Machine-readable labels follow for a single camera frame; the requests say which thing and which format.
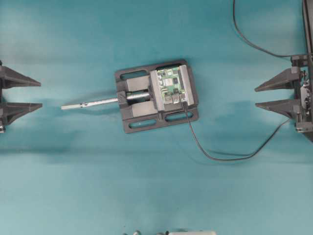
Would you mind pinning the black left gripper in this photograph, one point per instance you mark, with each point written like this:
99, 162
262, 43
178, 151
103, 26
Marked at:
9, 112

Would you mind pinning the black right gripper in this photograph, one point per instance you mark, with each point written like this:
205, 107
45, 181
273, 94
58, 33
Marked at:
300, 78

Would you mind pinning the green single-board computer PCB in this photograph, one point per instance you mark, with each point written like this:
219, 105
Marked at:
171, 86

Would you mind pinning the steel threaded vise screw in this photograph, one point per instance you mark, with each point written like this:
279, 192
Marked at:
121, 95

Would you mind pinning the black bench vise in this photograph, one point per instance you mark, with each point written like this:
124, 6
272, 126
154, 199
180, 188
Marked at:
146, 114

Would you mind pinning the grey device at table edge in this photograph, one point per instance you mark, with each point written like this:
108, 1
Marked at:
187, 233

